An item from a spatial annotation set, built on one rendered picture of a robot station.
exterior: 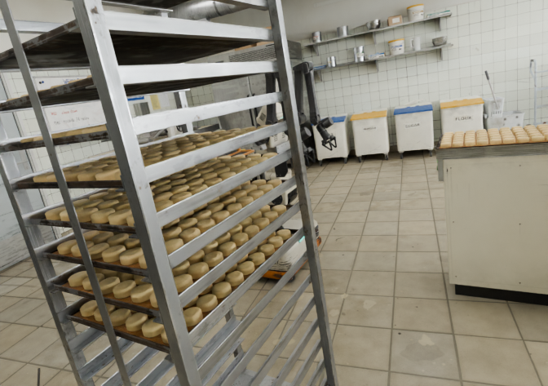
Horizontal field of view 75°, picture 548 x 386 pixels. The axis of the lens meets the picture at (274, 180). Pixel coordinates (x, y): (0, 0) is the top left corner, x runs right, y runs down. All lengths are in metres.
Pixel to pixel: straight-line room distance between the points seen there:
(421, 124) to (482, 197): 3.64
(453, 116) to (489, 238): 3.66
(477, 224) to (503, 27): 4.57
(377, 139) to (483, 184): 3.76
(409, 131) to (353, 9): 2.18
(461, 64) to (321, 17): 2.33
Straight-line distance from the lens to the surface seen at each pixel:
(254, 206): 0.96
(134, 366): 1.33
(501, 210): 2.19
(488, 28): 6.42
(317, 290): 1.31
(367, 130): 5.75
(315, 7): 6.57
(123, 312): 1.00
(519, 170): 2.13
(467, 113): 5.75
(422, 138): 5.76
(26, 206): 1.05
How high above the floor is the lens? 1.34
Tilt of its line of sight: 14 degrees down
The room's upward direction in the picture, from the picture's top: 10 degrees counter-clockwise
